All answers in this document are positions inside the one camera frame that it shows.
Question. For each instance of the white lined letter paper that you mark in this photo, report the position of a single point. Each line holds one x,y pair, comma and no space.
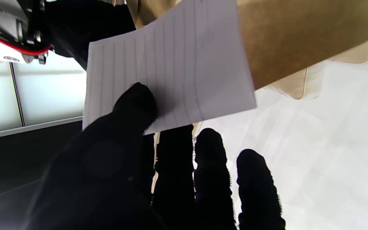
184,64

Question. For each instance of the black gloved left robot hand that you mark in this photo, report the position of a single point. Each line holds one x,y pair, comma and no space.
107,179

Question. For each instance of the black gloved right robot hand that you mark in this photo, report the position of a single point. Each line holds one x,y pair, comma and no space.
85,25

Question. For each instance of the brown paper envelope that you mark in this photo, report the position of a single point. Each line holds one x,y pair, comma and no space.
299,38

